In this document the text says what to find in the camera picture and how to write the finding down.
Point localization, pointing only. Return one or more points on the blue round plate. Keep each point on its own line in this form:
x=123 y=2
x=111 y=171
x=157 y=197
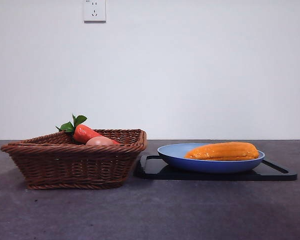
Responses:
x=202 y=167

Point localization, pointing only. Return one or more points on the orange yellow corn cob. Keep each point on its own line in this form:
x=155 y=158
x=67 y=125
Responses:
x=222 y=151

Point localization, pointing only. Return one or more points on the brown wicker basket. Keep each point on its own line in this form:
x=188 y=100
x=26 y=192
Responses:
x=72 y=165

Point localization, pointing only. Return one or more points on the pinkish brown egg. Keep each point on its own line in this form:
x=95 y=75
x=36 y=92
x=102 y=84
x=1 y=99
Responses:
x=100 y=141

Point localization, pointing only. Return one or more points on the orange carrot with green leaves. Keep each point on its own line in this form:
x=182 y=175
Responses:
x=83 y=133

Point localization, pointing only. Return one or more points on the black rectangular tray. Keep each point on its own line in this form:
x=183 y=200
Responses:
x=277 y=175

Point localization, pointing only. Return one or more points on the white wall power socket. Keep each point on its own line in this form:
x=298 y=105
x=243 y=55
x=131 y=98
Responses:
x=95 y=11

